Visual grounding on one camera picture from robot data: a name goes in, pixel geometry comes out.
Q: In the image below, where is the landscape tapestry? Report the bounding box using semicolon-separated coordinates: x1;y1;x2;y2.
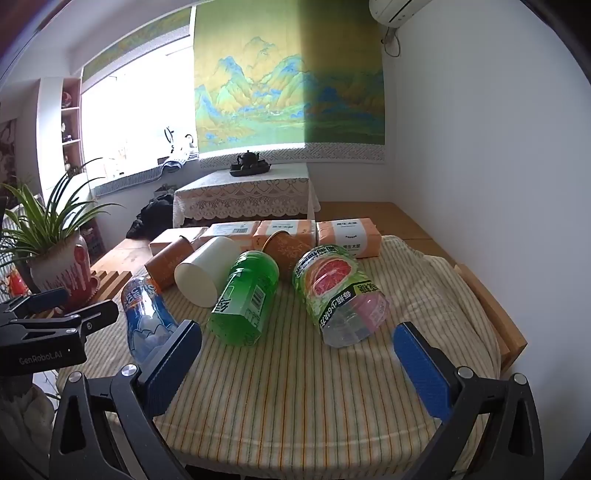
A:
193;0;386;163

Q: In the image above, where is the lace covered table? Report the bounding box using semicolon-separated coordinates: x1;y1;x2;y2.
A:
173;164;321;227

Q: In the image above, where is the green cut bottle cup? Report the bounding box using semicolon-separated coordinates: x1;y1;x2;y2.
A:
206;250;281;348

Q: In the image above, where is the black tea tray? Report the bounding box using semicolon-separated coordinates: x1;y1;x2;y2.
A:
229;159;272;178

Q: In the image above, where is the grapefruit label cut bottle cup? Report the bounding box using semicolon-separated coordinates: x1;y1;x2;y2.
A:
293;244;391;348

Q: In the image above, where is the green patterned window valance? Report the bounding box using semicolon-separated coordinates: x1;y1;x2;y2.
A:
82;9;192;79

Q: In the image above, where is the white wall shelf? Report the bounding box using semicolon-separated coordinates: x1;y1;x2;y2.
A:
37;76;84;204

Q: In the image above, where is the striped cloth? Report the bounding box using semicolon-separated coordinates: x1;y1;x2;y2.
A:
55;235;502;476

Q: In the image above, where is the potted spider plant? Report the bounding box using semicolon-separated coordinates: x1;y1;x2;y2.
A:
0;158;123;311

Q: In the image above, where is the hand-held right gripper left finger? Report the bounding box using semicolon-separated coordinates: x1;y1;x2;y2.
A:
48;318;204;480

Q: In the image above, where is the patterned windowsill cloth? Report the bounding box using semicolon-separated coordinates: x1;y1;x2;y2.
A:
90;164;164;197

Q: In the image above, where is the air conditioner cable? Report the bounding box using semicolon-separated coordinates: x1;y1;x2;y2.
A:
382;23;402;58

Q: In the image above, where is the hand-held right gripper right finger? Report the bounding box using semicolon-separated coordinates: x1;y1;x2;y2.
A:
392;320;546;480

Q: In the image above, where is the dark clothing pile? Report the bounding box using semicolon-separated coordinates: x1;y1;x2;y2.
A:
126;194;175;240

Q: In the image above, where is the red object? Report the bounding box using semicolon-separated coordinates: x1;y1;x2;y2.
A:
7;272;33;296

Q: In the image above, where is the blue label cut bottle cup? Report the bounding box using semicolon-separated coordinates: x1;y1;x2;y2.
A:
121;275;180;363

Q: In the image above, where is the blue white folded cloth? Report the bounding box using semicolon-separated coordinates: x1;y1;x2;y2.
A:
163;148;198;172

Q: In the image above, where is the white air conditioner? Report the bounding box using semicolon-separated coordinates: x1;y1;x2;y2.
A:
368;0;432;24

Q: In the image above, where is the dark floral wall picture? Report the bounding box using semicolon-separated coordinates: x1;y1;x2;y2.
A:
0;117;19;185

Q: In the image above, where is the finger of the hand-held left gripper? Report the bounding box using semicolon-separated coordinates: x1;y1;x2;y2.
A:
0;287;70;324
60;299;121;344

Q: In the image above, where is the orange patterned paper cup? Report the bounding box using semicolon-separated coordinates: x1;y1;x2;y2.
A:
262;231;311;280

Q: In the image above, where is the wooden slatted trivet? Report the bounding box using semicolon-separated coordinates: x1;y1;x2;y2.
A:
88;270;132;305

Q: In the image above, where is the pale packet far left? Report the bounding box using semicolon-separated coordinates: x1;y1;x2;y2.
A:
149;226;208;257

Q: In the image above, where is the plain orange paper cup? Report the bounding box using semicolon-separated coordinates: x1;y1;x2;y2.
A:
144;235;195;291

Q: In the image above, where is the white paper cup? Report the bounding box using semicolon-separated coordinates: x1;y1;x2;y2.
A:
174;236;241;308

